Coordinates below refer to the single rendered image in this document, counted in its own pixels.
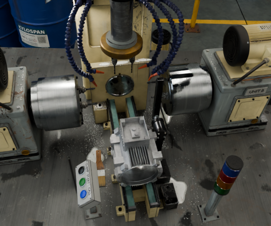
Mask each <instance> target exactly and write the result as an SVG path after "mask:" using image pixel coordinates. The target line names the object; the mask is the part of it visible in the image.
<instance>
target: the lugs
mask: <svg viewBox="0 0 271 226"><path fill-rule="evenodd" d="M146 126H147V130H150V127H149V125H147V124H146ZM114 134H115V135H119V134H120V130H119V128H118V127H117V128H116V129H115V130H114ZM152 165H153V166H154V167H158V166H159V165H160V163H159V160H156V159H154V160H152ZM120 169H121V171H122V172H125V171H127V170H128V165H127V164H125V163H124V164H123V165H121V166H120ZM155 181H157V178H155V179H154V180H153V181H151V182H155ZM121 186H123V187H126V186H127V185H126V184H124V183H121Z"/></svg>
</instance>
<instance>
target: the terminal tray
mask: <svg viewBox="0 0 271 226"><path fill-rule="evenodd" d="M141 117H142V118H143V119H141ZM122 120H124V121H122ZM119 130H120V136H121V141H122V146H123V151H124V152H126V151H127V150H130V148H131V149H132V148H133V149H134V147H135V148H136V147H138V148H139V146H140V148H141V146H142V148H143V146H144V148H145V146H146V148H149V143H150V137H149V133H148V130H147V126H146V123H145V119H144V116H140V117H130V118H122V119H120V126H119ZM146 136H147V138H146ZM126 139H128V140H126Z"/></svg>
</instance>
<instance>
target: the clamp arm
mask: <svg viewBox="0 0 271 226"><path fill-rule="evenodd" d="M163 85H164V78H163V77H160V78H156V86H155V94H154V102H153V114H152V119H155V117H159V114H160V107H161V100H162V92H163Z"/></svg>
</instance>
